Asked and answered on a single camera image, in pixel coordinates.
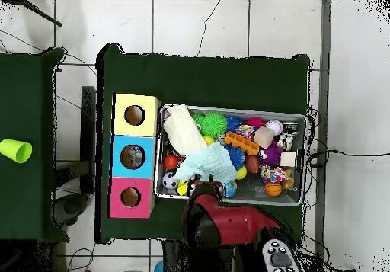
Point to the light blue ball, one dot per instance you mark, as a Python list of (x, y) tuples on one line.
[(159, 268)]

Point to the tan wooden cube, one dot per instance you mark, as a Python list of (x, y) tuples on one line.
[(264, 137)]

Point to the dark thin rod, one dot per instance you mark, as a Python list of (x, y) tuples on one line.
[(45, 16)]

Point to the lime green plastic cup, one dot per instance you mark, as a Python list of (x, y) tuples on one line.
[(15, 150)]

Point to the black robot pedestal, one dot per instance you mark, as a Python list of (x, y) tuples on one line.
[(176, 259)]

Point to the cream knitted cloth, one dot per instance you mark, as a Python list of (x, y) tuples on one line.
[(184, 130)]

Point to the small soccer ball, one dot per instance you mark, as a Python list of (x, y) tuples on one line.
[(170, 180)]

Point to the mint knitted cloth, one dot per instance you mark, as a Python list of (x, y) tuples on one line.
[(210, 162)]

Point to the small basketball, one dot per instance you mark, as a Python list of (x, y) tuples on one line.
[(273, 189)]

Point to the globe print ball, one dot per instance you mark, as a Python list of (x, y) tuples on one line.
[(232, 189)]

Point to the purple plush monster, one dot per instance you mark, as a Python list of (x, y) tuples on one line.
[(272, 153)]

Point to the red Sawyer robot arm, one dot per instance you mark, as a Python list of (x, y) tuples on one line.
[(237, 223)]

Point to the green spiky rubber ball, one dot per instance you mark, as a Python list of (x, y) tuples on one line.
[(214, 125)]

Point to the grey rounded stand foot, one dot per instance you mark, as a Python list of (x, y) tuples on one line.
[(71, 206)]

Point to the wooden box with three holes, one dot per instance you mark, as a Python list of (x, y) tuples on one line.
[(143, 128)]

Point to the orange long toy block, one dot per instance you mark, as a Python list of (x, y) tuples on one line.
[(242, 143)]

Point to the clear plastic toy packet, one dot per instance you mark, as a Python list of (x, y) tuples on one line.
[(136, 156)]

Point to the orange-red smooth ball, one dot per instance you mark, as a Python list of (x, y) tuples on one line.
[(170, 161)]

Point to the dark green table cloth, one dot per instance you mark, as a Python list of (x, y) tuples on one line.
[(27, 86), (198, 80)]

